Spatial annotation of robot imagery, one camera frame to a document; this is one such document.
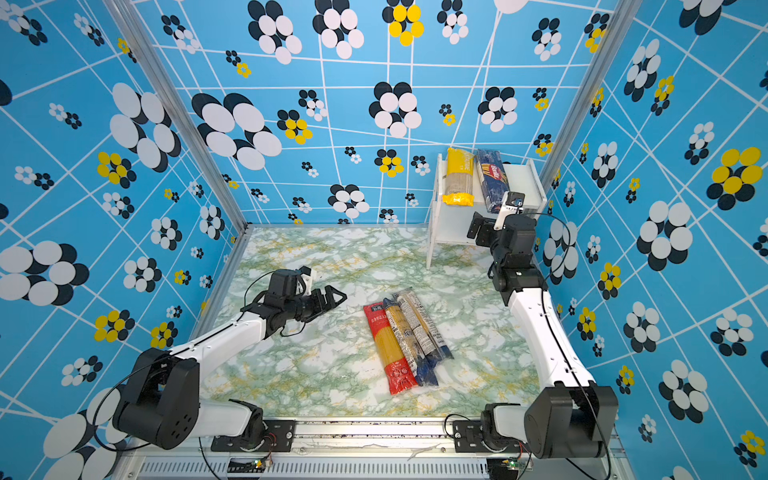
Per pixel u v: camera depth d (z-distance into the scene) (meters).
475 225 0.69
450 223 1.03
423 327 0.89
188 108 0.87
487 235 0.69
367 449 0.72
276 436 0.73
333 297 0.79
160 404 0.42
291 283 0.71
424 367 0.81
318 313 0.78
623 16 0.68
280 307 0.68
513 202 0.63
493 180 0.81
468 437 0.72
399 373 0.81
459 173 0.85
